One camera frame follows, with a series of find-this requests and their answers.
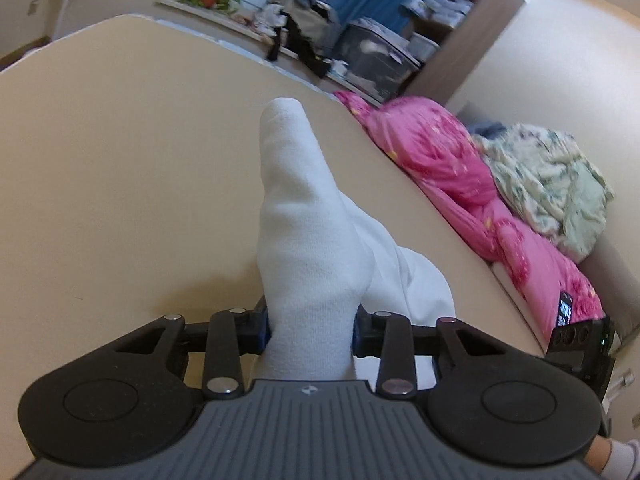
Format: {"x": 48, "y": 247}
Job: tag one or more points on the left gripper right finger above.
{"x": 483, "y": 397}

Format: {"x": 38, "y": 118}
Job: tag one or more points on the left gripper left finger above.
{"x": 139, "y": 394}

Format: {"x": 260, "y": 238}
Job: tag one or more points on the white small garment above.
{"x": 321, "y": 257}

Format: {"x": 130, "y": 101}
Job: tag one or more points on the pile of clothes on sill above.
{"x": 308, "y": 28}

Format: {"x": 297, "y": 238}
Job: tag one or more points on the person's right hand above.
{"x": 598, "y": 454}

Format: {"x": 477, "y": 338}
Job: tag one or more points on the black smartphone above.
{"x": 565, "y": 310}

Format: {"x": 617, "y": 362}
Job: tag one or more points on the floral cream quilt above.
{"x": 548, "y": 181}

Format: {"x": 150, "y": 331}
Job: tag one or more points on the pink quilt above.
{"x": 432, "y": 146}

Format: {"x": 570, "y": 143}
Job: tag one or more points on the wooden bookshelf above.
{"x": 463, "y": 31}

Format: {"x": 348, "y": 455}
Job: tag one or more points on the small white storage box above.
{"x": 421, "y": 48}

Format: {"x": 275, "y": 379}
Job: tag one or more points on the clear plastic storage bin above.
{"x": 377, "y": 59}

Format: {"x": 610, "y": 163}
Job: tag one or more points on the wall power outlet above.
{"x": 33, "y": 7}

